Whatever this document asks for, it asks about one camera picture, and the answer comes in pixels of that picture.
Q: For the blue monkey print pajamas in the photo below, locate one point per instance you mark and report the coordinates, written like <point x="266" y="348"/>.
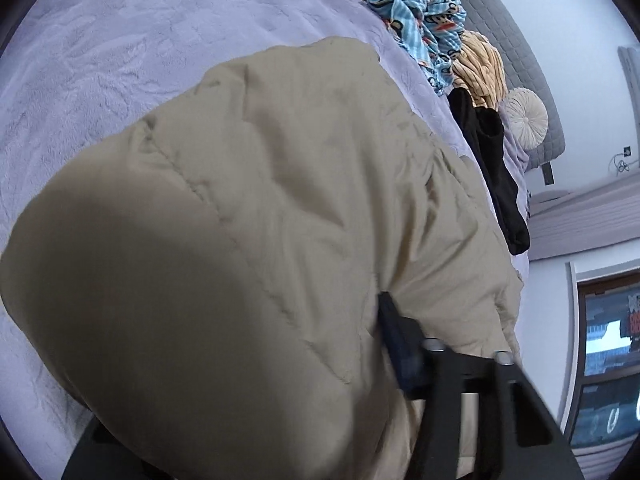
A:
<point x="429" y="31"/>

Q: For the lavender curtain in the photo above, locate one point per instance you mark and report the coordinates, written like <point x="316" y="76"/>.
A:
<point x="596" y="202"/>

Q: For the round cream cushion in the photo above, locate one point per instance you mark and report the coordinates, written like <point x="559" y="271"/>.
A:
<point x="527" y="117"/>

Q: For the black folded garment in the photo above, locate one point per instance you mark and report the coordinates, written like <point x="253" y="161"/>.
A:
<point x="482" y="128"/>

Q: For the beige puffer coat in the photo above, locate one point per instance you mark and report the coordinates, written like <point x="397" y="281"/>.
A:
<point x="205" y="281"/>

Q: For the yellow striped garment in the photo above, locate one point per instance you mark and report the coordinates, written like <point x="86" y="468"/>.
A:
<point x="479" y="70"/>

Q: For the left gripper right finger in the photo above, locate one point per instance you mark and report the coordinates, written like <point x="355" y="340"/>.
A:
<point x="515" y="435"/>

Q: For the grey padded headboard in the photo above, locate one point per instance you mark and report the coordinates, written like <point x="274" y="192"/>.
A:
<point x="492" y="19"/>

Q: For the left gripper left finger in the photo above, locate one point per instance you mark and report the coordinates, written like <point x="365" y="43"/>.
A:
<point x="100" y="456"/>

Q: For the dark framed window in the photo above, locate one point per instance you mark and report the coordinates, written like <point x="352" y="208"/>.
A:
<point x="605" y="402"/>

